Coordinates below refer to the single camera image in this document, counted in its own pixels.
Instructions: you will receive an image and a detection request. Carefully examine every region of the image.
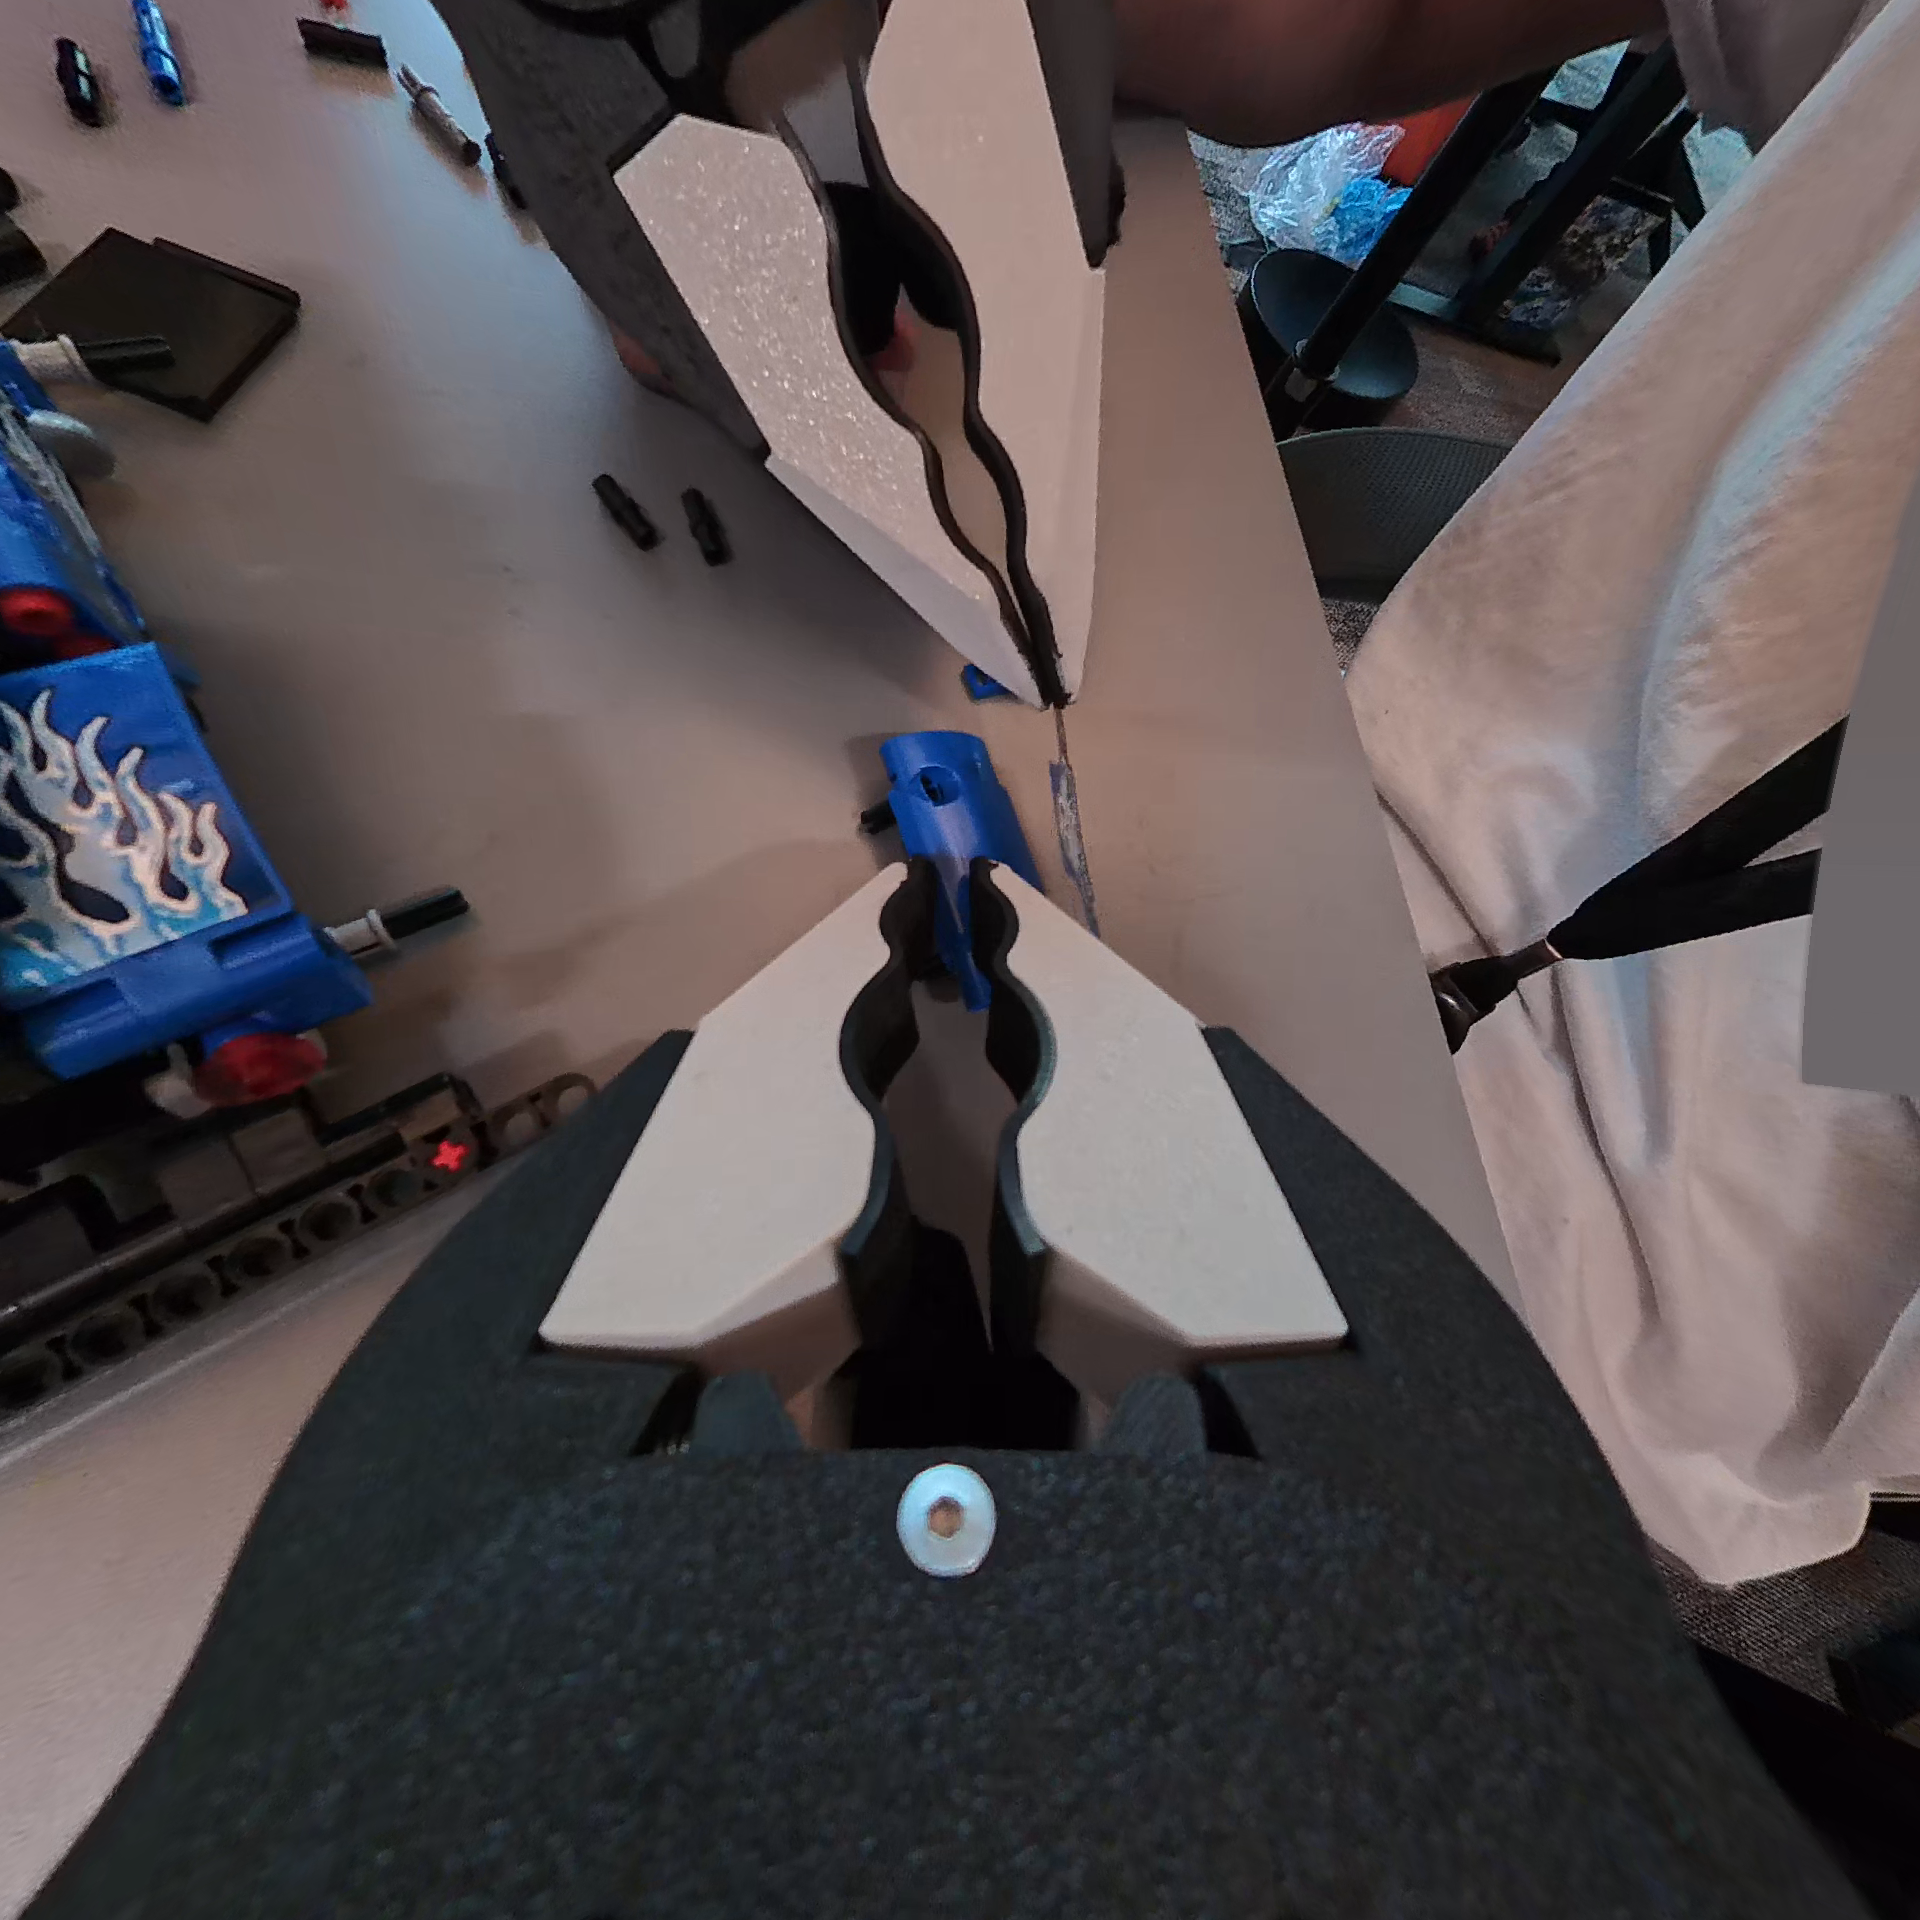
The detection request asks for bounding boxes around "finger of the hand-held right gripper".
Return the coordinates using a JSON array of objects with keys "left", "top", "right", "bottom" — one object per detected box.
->
[
  {"left": 612, "top": 111, "right": 1059, "bottom": 709},
  {"left": 854, "top": 0, "right": 1119, "bottom": 707}
]

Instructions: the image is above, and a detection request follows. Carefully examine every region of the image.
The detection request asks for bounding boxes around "blue black lego vehicle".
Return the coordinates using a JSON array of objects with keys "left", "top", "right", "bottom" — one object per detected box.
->
[{"left": 0, "top": 336, "right": 601, "bottom": 1411}]

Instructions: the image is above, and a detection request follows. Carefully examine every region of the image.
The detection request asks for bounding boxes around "grey chair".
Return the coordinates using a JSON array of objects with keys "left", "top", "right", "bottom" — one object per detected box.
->
[{"left": 1274, "top": 426, "right": 1517, "bottom": 601}]

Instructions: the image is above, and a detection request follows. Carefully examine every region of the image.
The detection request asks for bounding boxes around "clear plastic bag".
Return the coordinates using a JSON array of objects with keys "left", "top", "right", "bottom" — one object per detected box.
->
[{"left": 1248, "top": 121, "right": 1412, "bottom": 250}]

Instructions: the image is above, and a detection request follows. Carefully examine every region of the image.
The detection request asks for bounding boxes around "blue curved lego panel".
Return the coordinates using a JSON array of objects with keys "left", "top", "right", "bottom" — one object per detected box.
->
[{"left": 861, "top": 730, "right": 1043, "bottom": 1010}]

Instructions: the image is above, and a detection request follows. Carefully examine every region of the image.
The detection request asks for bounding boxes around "black stand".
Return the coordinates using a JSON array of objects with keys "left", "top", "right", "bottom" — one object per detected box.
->
[{"left": 1274, "top": 43, "right": 1712, "bottom": 361}]

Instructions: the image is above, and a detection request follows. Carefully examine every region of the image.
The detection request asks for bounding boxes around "person's right forearm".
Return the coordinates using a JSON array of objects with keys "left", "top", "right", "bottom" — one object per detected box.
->
[{"left": 1109, "top": 0, "right": 1674, "bottom": 147}]

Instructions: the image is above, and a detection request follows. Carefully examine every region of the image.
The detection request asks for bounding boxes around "white shirt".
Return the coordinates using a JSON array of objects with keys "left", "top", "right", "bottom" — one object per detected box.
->
[{"left": 1341, "top": 0, "right": 1920, "bottom": 1584}]

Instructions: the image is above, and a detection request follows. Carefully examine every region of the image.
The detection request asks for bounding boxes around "grey lego axle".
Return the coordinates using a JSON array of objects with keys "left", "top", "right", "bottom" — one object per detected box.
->
[{"left": 396, "top": 61, "right": 485, "bottom": 168}]

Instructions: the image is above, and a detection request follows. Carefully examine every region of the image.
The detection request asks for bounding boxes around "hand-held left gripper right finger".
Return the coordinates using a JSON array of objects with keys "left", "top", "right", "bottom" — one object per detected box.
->
[{"left": 966, "top": 862, "right": 1349, "bottom": 1451}]

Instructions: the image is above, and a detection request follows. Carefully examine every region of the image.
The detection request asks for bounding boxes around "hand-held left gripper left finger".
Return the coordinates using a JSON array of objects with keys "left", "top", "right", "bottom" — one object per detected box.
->
[{"left": 535, "top": 862, "right": 995, "bottom": 1451}]

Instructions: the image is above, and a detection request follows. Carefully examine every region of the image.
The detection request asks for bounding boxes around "black square lego plate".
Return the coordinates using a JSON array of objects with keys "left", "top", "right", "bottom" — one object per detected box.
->
[{"left": 0, "top": 228, "right": 301, "bottom": 426}]

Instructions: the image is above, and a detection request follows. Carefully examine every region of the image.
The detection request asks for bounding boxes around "blue printed sticker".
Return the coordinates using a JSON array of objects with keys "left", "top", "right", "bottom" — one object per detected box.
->
[{"left": 1049, "top": 703, "right": 1104, "bottom": 940}]

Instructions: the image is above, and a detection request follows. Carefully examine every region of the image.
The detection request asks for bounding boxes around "dark round stool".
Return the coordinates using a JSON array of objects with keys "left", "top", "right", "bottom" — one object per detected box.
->
[{"left": 1242, "top": 246, "right": 1420, "bottom": 438}]

